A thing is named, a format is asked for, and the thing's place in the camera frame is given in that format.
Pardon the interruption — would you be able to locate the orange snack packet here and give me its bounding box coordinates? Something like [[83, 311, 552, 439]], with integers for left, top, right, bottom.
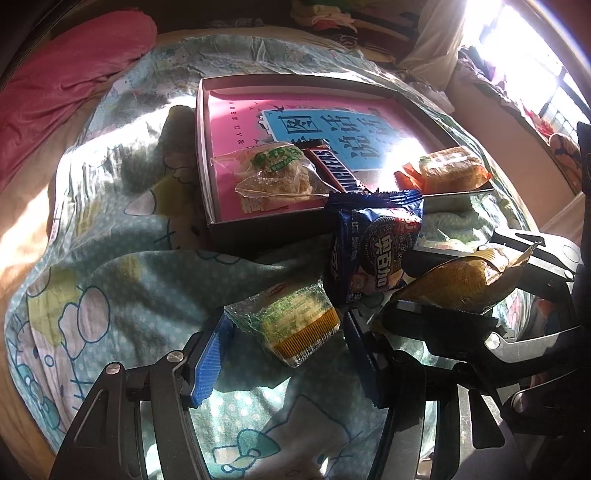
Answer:
[[393, 145, 492, 195]]

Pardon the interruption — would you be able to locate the beige curtain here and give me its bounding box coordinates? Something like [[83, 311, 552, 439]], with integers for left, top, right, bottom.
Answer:
[[402, 0, 467, 88]]

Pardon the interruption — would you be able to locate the brown chocolate bar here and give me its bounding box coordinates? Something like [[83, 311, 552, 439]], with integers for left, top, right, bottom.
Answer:
[[302, 138, 370, 195]]

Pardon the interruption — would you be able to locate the blue cookie packet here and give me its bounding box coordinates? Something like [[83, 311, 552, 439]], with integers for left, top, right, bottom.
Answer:
[[322, 189, 424, 305]]

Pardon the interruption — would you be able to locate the ruffled purple cloth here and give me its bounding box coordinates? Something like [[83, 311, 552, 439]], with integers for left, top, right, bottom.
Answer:
[[457, 44, 532, 107]]

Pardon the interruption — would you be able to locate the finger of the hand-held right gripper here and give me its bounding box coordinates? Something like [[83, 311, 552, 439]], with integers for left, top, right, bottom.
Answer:
[[373, 299, 580, 361], [487, 227, 581, 283]]

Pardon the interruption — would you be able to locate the printed blanket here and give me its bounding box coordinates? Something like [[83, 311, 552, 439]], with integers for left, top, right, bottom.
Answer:
[[4, 34, 532, 480]]

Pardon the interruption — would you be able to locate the white frilly cloth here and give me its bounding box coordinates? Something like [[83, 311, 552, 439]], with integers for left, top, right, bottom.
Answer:
[[411, 78, 455, 112]]

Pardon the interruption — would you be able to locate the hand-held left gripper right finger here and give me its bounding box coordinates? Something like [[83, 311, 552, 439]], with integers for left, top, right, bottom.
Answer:
[[344, 310, 509, 480]]

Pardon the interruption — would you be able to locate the small clear-wrapped cake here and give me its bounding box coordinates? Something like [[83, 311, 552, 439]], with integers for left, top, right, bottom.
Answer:
[[224, 281, 342, 367]]

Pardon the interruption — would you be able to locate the orange patterned cloth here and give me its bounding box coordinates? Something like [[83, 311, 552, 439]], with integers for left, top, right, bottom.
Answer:
[[531, 115, 583, 195]]

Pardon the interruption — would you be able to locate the window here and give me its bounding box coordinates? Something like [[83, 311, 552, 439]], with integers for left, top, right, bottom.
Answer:
[[462, 0, 591, 139]]

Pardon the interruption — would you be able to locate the grey cardboard box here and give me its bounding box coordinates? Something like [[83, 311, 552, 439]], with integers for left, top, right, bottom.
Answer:
[[194, 73, 497, 243]]

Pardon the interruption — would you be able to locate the pink quilt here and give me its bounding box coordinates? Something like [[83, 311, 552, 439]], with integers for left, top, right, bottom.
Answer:
[[0, 10, 158, 195]]

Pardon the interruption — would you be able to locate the olive yellow snack packet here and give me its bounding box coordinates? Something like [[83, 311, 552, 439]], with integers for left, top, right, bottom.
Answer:
[[372, 244, 532, 333]]

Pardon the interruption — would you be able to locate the pile of clothes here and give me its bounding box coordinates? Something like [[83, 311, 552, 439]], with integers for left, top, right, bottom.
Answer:
[[291, 0, 426, 63]]

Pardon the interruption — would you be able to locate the pink book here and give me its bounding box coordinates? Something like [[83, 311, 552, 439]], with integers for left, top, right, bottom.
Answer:
[[205, 90, 490, 217]]

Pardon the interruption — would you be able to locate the clear-wrapped yellow pastry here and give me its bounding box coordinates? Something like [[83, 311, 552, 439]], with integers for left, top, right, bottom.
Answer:
[[210, 143, 331, 213]]

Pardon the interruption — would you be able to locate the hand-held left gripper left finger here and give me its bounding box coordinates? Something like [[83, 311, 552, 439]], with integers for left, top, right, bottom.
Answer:
[[48, 310, 235, 480]]

